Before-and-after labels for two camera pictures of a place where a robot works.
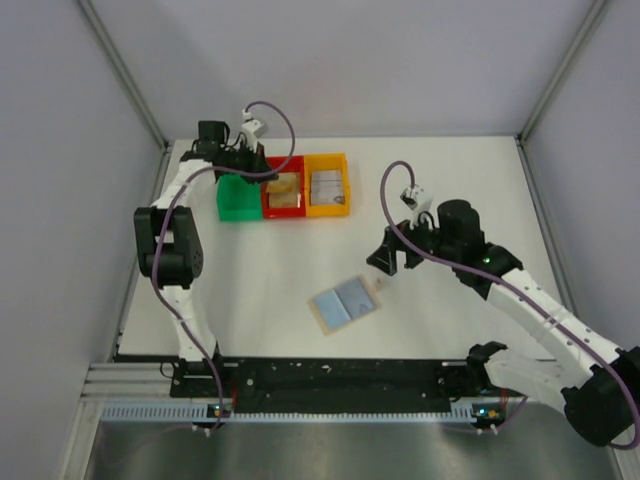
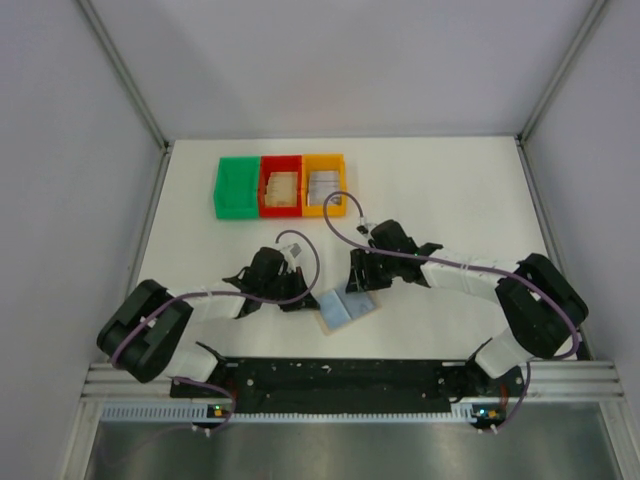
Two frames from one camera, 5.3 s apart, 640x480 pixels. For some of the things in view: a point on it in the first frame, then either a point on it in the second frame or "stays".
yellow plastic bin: [326, 185] stays
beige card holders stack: [285, 191] stays
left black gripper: [255, 167] → [292, 288]
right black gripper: [405, 249] → [363, 270]
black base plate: [334, 386] stays
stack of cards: [326, 187] stays
